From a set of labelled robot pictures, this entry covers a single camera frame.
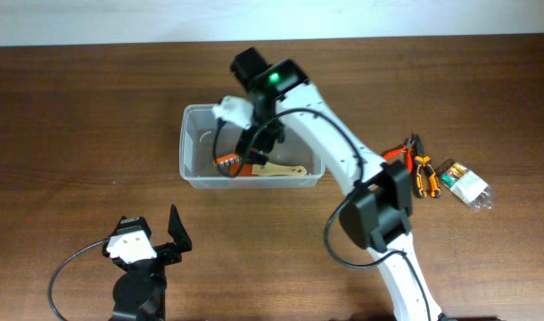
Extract black cable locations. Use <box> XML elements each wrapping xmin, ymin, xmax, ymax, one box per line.
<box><xmin>47</xmin><ymin>238</ymin><xmax>111</xmax><ymax>321</ymax></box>
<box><xmin>211</xmin><ymin>107</ymin><xmax>433</xmax><ymax>321</ymax></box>

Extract orange black long-nose pliers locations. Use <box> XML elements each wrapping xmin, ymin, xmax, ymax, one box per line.
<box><xmin>411</xmin><ymin>134</ymin><xmax>441</xmax><ymax>199</ymax></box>

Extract clear bag of batteries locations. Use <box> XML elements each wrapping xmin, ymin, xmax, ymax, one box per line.
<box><xmin>436</xmin><ymin>159</ymin><xmax>495</xmax><ymax>210</ymax></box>

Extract small red-handled cutters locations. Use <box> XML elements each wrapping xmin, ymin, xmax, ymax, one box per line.
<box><xmin>382</xmin><ymin>138</ymin><xmax>416</xmax><ymax>173</ymax></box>

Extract clear plastic container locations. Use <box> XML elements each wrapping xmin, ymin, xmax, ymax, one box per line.
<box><xmin>179</xmin><ymin>104</ymin><xmax>326</xmax><ymax>189</ymax></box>

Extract right white camera box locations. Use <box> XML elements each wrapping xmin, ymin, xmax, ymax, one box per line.
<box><xmin>211</xmin><ymin>95</ymin><xmax>254</xmax><ymax>130</ymax></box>

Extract right black cable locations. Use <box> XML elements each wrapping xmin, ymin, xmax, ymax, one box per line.
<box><xmin>211</xmin><ymin>107</ymin><xmax>433</xmax><ymax>321</ymax></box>

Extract left black cable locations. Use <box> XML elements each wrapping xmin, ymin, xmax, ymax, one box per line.
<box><xmin>47</xmin><ymin>238</ymin><xmax>111</xmax><ymax>321</ymax></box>

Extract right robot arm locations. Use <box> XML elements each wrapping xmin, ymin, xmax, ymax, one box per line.
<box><xmin>224</xmin><ymin>47</ymin><xmax>446</xmax><ymax>320</ymax></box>

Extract orange bit holder strip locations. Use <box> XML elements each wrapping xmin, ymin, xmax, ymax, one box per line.
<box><xmin>213</xmin><ymin>153</ymin><xmax>242</xmax><ymax>169</ymax></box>

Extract orange scraper wooden handle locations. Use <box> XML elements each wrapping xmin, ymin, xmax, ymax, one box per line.
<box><xmin>227</xmin><ymin>162</ymin><xmax>308</xmax><ymax>177</ymax></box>

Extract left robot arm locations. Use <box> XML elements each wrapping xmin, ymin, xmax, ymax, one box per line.
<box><xmin>103</xmin><ymin>205</ymin><xmax>193</xmax><ymax>321</ymax></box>

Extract white camera box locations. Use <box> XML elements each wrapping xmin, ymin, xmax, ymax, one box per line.
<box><xmin>211</xmin><ymin>95</ymin><xmax>254</xmax><ymax>130</ymax></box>
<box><xmin>106</xmin><ymin>228</ymin><xmax>157</xmax><ymax>264</ymax></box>

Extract left white camera box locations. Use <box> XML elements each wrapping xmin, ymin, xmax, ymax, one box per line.
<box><xmin>106</xmin><ymin>228</ymin><xmax>157</xmax><ymax>264</ymax></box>

